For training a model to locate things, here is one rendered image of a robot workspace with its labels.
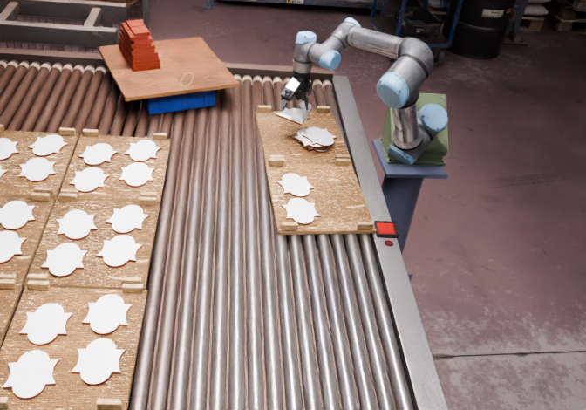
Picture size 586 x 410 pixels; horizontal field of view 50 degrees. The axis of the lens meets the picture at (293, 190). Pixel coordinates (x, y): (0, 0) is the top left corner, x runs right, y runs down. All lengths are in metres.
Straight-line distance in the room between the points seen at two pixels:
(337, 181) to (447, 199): 1.80
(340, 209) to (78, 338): 1.00
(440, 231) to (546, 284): 0.65
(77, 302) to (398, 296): 0.97
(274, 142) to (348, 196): 0.44
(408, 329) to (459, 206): 2.22
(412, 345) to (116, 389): 0.84
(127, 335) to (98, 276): 0.25
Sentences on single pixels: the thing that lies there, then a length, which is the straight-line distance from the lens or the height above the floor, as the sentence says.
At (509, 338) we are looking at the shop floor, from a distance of 3.39.
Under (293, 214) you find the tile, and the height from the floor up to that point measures 0.94.
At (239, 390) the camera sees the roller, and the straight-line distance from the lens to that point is 1.74.
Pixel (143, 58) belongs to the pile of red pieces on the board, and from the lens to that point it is 2.86.
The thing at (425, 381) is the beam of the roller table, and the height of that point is 0.91.
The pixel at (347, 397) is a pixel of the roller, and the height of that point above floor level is 0.92.
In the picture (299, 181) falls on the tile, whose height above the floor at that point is 0.94.
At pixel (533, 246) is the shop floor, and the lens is 4.00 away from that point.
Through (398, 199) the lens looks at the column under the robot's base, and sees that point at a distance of 2.82.
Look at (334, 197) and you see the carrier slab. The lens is 2.34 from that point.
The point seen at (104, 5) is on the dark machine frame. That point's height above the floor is 1.02.
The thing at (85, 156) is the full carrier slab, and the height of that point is 0.95.
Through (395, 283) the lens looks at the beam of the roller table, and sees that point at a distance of 2.09.
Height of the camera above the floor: 2.33
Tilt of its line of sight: 36 degrees down
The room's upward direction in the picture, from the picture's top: 7 degrees clockwise
